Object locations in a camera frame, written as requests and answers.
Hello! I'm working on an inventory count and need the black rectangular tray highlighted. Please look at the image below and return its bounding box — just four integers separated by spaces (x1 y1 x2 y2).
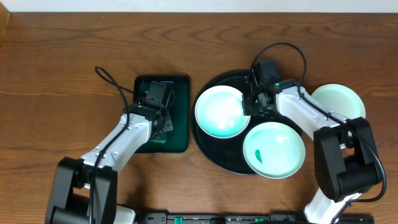
133 75 190 154

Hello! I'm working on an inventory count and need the green scrubbing sponge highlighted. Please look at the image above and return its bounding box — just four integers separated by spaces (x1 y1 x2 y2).
151 133 167 144

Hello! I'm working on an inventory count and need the green plate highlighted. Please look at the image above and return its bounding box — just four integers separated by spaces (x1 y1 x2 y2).
312 84 366 119
243 122 305 179

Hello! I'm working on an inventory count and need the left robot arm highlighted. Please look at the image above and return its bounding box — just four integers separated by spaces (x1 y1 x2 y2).
45 103 172 223

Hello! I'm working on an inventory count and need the white plate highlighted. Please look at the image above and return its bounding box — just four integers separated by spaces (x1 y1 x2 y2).
194 85 251 139

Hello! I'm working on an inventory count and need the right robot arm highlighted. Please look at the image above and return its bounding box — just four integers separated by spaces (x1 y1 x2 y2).
243 80 386 223

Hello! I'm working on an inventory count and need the green plate bottom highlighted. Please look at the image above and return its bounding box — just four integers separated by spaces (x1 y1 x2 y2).
243 122 305 179

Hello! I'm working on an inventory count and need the black round tray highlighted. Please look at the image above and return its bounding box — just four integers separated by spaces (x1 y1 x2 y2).
190 70 302 175

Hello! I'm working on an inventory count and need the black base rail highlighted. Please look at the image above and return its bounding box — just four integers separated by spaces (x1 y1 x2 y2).
139 212 376 224

